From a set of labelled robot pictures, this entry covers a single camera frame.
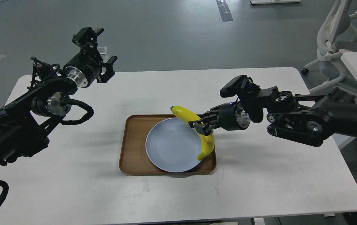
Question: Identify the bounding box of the yellow banana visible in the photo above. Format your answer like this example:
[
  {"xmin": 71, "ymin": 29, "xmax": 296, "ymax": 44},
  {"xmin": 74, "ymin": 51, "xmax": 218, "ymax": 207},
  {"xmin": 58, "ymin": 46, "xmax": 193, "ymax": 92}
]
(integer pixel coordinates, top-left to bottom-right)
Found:
[{"xmin": 170, "ymin": 106, "xmax": 215, "ymax": 161}]

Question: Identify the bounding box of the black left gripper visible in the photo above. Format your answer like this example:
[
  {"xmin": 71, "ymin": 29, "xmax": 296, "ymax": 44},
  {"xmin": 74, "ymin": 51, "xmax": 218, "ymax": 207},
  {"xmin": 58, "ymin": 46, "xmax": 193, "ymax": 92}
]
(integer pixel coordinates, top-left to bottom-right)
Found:
[{"xmin": 63, "ymin": 27, "xmax": 118, "ymax": 88}]

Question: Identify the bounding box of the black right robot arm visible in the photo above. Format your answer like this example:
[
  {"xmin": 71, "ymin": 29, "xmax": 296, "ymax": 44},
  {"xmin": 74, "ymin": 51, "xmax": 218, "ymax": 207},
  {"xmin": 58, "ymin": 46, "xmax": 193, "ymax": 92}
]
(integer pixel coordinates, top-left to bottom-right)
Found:
[{"xmin": 188, "ymin": 75, "xmax": 357, "ymax": 147}]

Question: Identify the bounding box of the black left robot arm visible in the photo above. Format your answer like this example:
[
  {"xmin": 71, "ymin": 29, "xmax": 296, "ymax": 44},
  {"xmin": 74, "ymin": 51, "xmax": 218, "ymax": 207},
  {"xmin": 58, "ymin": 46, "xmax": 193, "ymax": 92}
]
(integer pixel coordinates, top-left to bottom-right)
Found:
[{"xmin": 0, "ymin": 27, "xmax": 117, "ymax": 206}]

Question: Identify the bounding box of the white office chair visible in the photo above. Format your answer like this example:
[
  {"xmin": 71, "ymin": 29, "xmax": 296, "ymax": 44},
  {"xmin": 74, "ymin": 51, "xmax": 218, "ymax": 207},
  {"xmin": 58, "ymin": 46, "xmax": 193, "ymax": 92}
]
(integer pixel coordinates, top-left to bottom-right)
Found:
[{"xmin": 301, "ymin": 0, "xmax": 357, "ymax": 94}]

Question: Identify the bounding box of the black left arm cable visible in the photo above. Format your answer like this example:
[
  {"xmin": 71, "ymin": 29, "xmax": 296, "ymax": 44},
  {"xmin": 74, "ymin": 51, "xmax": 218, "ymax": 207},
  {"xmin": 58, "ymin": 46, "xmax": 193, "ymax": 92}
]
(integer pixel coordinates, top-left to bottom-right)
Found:
[{"xmin": 60, "ymin": 99, "xmax": 94, "ymax": 126}]

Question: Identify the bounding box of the light blue plate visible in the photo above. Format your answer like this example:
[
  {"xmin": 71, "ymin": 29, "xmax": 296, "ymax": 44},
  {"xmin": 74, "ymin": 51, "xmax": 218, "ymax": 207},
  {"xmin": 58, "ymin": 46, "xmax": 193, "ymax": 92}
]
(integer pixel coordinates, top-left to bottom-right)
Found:
[{"xmin": 145, "ymin": 117, "xmax": 201, "ymax": 173}]

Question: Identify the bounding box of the brown wooden tray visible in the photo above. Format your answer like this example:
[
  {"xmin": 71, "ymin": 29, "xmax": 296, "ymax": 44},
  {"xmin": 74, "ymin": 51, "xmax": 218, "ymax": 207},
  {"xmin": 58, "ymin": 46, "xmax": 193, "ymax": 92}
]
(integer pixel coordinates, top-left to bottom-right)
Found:
[{"xmin": 119, "ymin": 114, "xmax": 217, "ymax": 175}]

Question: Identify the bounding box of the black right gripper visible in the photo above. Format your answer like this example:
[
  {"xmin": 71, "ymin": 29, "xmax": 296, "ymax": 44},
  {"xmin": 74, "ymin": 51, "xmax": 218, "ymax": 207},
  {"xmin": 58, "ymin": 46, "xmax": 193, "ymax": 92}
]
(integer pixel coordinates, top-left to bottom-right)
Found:
[{"xmin": 188, "ymin": 102, "xmax": 250, "ymax": 136}]

